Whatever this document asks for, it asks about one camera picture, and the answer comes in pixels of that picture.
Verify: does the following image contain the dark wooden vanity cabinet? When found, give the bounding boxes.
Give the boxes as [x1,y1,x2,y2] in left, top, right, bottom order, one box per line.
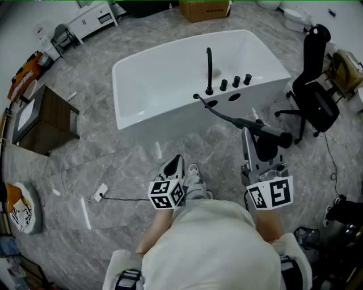
[11,83,81,157]

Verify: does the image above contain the black handheld shower head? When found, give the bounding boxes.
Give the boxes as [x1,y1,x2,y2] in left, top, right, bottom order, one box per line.
[236,116,293,150]

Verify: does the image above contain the white vanity cabinet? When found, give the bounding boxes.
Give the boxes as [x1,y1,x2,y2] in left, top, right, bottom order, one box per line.
[67,0,120,46]

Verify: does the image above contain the black curved tub faucet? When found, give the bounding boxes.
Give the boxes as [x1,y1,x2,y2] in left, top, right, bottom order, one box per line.
[205,47,215,96]

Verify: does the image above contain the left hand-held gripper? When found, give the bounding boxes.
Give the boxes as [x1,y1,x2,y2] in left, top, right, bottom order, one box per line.
[147,154,187,211]

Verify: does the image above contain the grey folding chair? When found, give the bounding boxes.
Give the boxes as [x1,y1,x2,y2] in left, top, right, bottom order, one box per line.
[50,23,77,59]

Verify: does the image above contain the white water dispenser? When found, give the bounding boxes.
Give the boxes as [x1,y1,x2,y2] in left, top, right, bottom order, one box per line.
[33,22,58,62]

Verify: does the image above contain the white ceramic basin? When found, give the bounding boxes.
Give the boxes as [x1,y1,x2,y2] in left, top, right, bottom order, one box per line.
[20,79,39,100]

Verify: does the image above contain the person's white shirt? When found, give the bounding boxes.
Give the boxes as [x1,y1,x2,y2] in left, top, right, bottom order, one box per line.
[102,198,313,290]

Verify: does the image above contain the person's right forearm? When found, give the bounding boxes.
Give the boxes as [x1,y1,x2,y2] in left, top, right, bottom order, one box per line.
[254,207,285,245]

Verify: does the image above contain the black shower hose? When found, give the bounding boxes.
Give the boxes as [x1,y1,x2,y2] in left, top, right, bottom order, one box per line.
[192,93,241,126]

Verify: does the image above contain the white bathtub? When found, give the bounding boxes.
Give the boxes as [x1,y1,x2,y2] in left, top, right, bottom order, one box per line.
[111,29,293,134]

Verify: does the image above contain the brown cardboard box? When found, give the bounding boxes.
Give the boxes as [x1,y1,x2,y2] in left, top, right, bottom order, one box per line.
[178,0,234,24]

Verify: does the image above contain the thin black floor cable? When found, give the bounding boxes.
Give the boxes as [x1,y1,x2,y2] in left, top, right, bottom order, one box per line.
[323,131,345,199]

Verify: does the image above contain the white power cable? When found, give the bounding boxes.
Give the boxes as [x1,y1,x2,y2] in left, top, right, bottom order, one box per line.
[58,88,115,199]

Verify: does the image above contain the black power cable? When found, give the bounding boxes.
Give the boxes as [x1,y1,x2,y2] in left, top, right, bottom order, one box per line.
[103,195,151,202]

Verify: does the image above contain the person's left forearm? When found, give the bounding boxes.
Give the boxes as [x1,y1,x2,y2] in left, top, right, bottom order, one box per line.
[135,208,174,256]

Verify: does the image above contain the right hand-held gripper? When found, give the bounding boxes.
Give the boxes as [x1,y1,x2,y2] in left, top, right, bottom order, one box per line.
[240,126,294,211]

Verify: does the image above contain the white power strip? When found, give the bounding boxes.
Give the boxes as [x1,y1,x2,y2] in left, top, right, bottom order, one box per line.
[93,183,109,203]

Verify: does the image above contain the person's grey trousers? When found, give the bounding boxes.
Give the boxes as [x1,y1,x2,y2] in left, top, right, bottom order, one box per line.
[182,172,214,201]

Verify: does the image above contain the black office chair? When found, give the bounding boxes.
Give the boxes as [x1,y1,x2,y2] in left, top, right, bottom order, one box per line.
[274,23,341,146]

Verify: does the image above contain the black mesh waste basket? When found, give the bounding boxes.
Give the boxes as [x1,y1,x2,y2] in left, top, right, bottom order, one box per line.
[293,226,321,251]

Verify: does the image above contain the orange fabric item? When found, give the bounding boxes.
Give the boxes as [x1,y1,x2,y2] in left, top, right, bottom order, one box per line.
[6,52,44,101]

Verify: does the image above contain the rounded white toilet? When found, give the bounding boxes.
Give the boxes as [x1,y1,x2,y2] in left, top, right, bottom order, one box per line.
[256,0,283,12]

